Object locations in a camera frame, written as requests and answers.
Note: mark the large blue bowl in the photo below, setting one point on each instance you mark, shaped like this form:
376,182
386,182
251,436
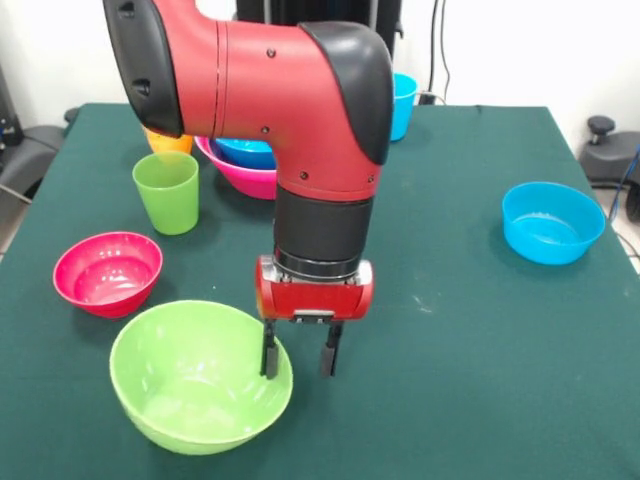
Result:
245,155

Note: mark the grey pedestal foot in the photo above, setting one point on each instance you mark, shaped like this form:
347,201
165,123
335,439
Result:
607,160
30,150

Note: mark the dark green tablecloth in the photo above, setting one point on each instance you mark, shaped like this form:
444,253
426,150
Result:
450,375

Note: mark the orange cup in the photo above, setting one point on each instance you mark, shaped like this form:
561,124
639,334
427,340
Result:
172,145

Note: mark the small translucent blue bowl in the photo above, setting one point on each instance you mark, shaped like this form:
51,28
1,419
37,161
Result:
552,235

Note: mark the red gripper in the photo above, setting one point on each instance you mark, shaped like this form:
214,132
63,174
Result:
315,297

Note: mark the green bowl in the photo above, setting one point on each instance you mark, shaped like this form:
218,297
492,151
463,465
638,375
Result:
190,380

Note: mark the blue cup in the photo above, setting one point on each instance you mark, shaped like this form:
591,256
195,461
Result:
402,110

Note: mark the large pink bowl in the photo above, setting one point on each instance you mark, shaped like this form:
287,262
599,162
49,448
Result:
250,182

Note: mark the green cup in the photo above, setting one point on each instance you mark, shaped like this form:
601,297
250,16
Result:
167,205

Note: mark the small pink bowl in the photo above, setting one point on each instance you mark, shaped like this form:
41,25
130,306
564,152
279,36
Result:
107,275

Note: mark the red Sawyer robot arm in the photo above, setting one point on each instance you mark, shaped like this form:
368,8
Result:
280,100

